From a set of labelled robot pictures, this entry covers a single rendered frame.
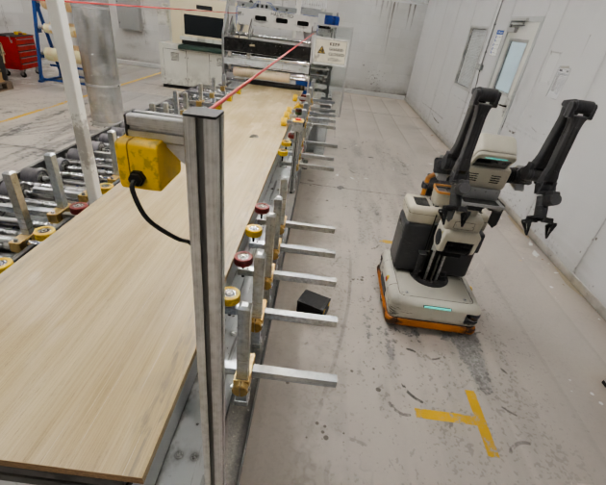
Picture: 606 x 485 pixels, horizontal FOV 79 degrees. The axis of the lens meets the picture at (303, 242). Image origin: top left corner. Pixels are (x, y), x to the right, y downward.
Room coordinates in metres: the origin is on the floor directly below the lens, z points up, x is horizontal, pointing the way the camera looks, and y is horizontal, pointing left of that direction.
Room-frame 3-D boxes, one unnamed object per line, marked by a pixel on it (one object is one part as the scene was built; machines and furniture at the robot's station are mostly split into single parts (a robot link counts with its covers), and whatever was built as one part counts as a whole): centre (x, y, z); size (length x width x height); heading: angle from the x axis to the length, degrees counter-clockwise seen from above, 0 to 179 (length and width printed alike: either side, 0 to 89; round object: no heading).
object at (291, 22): (5.90, 0.68, 0.95); 1.65 x 0.70 x 1.90; 90
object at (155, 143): (0.45, 0.17, 1.20); 0.15 x 0.12 x 1.00; 0
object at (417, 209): (2.35, -0.96, 0.59); 0.55 x 0.34 x 0.83; 89
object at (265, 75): (5.62, 0.68, 1.05); 1.43 x 0.12 x 0.12; 90
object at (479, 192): (1.97, -0.95, 0.99); 0.28 x 0.16 x 0.22; 89
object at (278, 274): (1.30, 0.05, 0.83); 0.43 x 0.03 x 0.04; 90
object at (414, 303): (2.26, -0.96, 0.16); 0.67 x 0.64 x 0.25; 179
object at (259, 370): (0.80, 0.05, 0.80); 0.43 x 0.03 x 0.04; 90
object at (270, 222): (1.26, 0.14, 0.91); 0.04 x 0.04 x 0.48; 0
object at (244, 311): (0.76, 0.14, 0.88); 0.04 x 0.04 x 0.48; 0
